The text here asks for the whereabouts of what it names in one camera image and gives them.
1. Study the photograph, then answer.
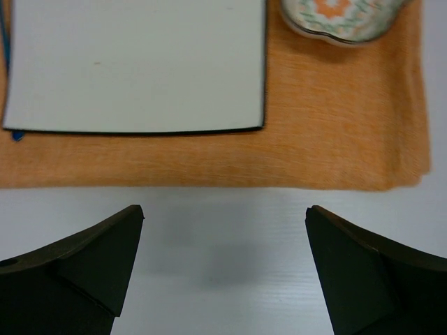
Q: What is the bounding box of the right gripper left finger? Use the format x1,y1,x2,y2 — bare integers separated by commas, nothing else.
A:
1,205,144,334

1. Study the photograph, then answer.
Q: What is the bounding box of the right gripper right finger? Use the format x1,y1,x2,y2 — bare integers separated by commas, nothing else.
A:
305,205,446,334

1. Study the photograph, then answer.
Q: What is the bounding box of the blue metal fork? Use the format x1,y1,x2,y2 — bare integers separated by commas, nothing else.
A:
1,8,24,142

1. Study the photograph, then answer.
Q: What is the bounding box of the orange cloth placemat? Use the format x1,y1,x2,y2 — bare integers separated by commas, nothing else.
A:
1,1,430,191

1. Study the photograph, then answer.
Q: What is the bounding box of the white square plate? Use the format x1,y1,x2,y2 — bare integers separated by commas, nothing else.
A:
3,1,268,134

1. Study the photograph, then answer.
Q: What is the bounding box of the small floral sauce dish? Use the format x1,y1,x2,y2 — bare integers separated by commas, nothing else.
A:
280,0,410,47

